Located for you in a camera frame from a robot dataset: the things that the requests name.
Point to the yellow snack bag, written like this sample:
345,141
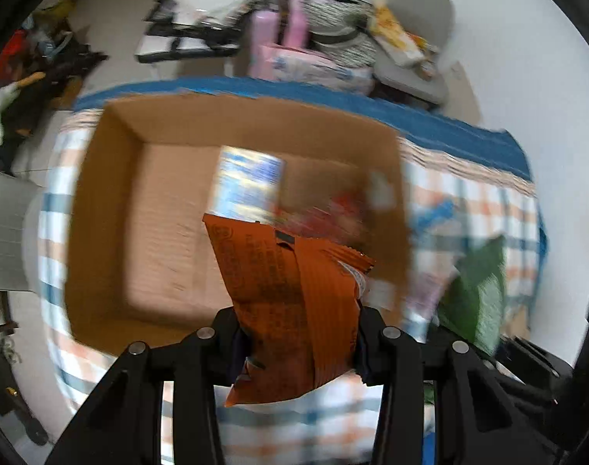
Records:
396,34

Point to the blue white snack packet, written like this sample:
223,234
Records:
248,186

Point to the pile of dark clutter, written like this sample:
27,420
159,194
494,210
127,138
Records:
42,53

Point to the pink white diaper pack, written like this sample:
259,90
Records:
313,68

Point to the plaid bed sheet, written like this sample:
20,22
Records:
469,213

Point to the green snack packet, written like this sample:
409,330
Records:
478,295

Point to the red snack packet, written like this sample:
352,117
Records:
330,223

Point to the brown cardboard box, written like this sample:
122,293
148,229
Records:
187,213

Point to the grey office chair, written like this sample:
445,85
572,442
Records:
420,43

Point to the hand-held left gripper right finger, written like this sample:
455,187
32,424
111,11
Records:
367,348

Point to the black white folded board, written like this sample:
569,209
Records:
187,43

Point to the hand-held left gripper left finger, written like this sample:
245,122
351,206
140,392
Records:
229,348

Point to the orange snack packet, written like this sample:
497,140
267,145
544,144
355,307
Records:
284,310

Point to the white duck plush toy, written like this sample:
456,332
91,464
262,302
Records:
3,106

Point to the pale pink snack packet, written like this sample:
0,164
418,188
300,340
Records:
427,295

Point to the grey ribbed panel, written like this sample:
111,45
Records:
6,232

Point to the striped grey cloth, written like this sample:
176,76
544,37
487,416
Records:
340,34

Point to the white plastic bag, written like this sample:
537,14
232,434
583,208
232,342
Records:
207,5

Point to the pink bottle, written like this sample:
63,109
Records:
260,43

